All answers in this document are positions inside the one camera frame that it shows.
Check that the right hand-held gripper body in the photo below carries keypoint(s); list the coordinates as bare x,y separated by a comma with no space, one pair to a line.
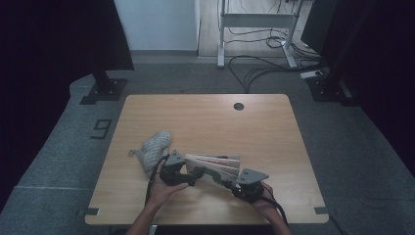
249,187

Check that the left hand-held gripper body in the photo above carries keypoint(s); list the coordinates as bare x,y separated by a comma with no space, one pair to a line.
173,171

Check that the white caterpillar picture book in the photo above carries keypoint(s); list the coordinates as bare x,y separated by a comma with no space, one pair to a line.
217,166

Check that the person's left hand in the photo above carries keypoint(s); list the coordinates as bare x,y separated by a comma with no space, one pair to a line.
161,192

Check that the person's right hand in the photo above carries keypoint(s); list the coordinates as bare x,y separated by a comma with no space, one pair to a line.
266,205

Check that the grey table leg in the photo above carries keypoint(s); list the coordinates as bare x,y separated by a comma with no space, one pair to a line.
153,230

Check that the black table grommet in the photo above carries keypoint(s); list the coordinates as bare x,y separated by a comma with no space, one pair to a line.
239,106

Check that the black stand base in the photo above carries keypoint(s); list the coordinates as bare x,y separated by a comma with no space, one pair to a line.
326,89
106,90

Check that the white power strip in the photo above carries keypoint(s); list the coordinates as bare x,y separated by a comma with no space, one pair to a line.
310,74

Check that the dark curtain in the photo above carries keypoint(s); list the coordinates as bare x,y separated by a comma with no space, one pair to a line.
49,49
375,49

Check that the white metal desk frame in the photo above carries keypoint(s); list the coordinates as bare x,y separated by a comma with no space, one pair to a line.
254,20

